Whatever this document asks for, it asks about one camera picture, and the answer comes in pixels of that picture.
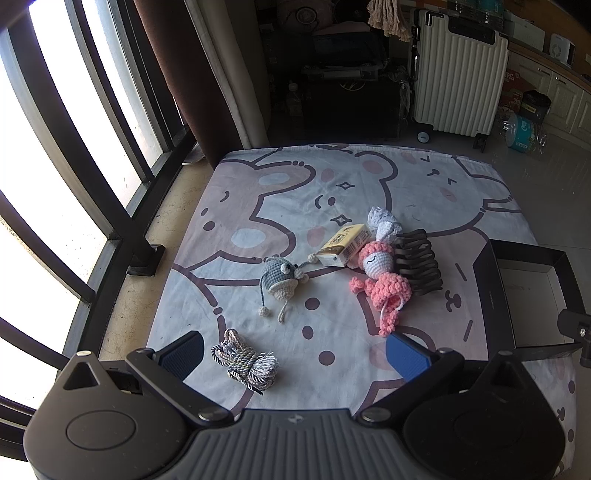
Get black trash bin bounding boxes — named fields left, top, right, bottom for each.
left=521, top=90, right=552, bottom=125

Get cartoon bear printed bedsheet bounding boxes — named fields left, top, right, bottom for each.
left=145, top=143, right=578, bottom=476

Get yellow white tissue pack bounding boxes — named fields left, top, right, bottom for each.
left=317, top=223, right=372, bottom=268

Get small plastic bottle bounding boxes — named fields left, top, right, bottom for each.
left=286, top=80, right=303, bottom=116

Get black metal bracket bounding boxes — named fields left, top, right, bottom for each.
left=127, top=244, right=166, bottom=277

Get pink crochet doll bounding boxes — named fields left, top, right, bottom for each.
left=349, top=240, right=413, bottom=337

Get brown curtain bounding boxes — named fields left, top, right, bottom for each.
left=131, top=0, right=271, bottom=169

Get white ribbed suitcase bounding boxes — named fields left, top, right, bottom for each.
left=409, top=8, right=511, bottom=153

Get red cardboard box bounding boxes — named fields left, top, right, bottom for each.
left=499, top=65, right=525, bottom=116

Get white blue crochet pouch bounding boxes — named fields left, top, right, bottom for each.
left=368, top=206, right=402, bottom=245

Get black cardboard box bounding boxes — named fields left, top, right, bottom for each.
left=471, top=239, right=583, bottom=361

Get grey crochet mouse toy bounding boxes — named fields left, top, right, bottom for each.
left=256, top=253, right=320, bottom=325

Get grey braided rope bundle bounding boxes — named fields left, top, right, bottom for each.
left=211, top=329, right=280, bottom=395

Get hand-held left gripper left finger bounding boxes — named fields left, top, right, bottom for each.
left=58, top=331, right=236, bottom=426

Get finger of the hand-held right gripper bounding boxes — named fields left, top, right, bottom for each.
left=557, top=309, right=591, bottom=365

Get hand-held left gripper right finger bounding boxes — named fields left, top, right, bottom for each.
left=359, top=333, right=539, bottom=424

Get white kitchen cabinets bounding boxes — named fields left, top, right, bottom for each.
left=508, top=46, right=591, bottom=139

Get black window frame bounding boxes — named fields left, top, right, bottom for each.
left=0, top=0, right=199, bottom=462

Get beige string mop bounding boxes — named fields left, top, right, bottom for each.
left=367, top=0, right=414, bottom=42

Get small white appliance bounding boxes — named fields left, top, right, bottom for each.
left=549, top=34, right=578, bottom=65

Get brown hair claw clip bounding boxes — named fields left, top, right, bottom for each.
left=394, top=228, right=444, bottom=296

